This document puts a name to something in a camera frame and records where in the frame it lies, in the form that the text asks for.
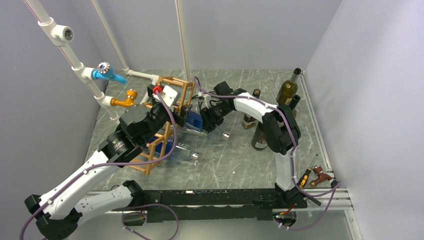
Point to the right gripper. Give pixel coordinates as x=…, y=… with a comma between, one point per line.
x=208, y=123

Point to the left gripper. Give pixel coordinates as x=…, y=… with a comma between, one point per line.
x=180, y=119

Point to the wooden wine rack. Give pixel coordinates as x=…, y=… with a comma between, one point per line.
x=146, y=161

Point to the tall blue square bottle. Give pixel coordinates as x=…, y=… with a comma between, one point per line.
x=194, y=121

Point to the dark wine bottle front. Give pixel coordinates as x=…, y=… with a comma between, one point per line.
x=259, y=141

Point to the dark wine bottle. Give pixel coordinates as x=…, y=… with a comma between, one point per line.
x=294, y=101
x=259, y=141

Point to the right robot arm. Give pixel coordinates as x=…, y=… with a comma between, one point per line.
x=279, y=125

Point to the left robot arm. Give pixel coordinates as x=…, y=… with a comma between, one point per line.
x=59, y=212

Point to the clear liquor bottle black cap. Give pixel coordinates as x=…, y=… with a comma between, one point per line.
x=248, y=121

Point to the green wine bottle rear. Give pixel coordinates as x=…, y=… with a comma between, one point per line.
x=289, y=87

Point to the dark wine bottle right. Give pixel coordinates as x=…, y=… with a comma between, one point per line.
x=294, y=101

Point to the orange plastic faucet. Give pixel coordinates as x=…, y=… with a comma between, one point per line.
x=131, y=96

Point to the blue plastic faucet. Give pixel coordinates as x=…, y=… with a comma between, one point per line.
x=105, y=71

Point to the yellow black screwdriver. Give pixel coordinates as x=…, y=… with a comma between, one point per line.
x=304, y=178

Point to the brown faucet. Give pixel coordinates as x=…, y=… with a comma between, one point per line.
x=321, y=176

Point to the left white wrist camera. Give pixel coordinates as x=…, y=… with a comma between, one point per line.
x=167, y=94

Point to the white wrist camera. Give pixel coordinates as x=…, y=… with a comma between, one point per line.
x=204, y=100
x=167, y=94

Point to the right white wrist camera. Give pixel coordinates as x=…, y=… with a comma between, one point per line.
x=204, y=100

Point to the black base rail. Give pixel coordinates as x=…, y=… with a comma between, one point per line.
x=214, y=204

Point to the white PVC pipe frame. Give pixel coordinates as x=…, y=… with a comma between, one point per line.
x=62, y=35

